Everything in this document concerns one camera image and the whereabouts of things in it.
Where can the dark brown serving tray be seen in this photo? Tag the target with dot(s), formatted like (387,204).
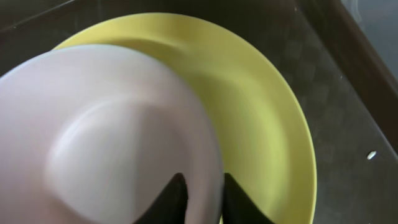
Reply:
(339,57)

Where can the pink small plate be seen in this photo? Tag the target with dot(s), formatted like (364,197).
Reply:
(93,133)

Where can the yellow plate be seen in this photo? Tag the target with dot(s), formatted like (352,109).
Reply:
(263,134)

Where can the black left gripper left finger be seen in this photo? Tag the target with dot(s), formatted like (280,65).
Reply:
(170,205)

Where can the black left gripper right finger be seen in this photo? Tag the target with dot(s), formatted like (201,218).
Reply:
(238,208)

